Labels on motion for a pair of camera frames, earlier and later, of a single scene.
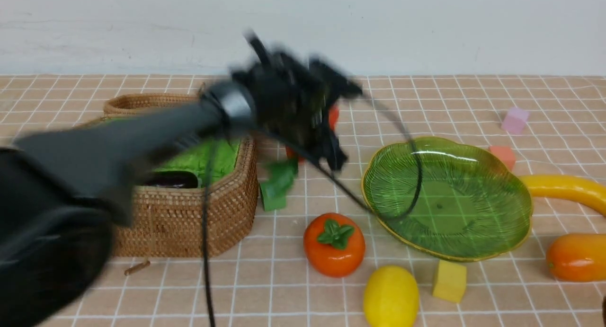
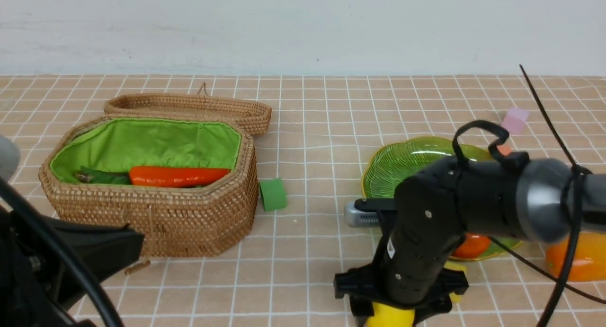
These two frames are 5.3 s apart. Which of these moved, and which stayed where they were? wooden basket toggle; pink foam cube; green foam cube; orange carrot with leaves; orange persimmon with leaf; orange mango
Moved: orange persimmon with leaf; orange carrot with leaves
Stayed: orange mango; green foam cube; wooden basket toggle; pink foam cube
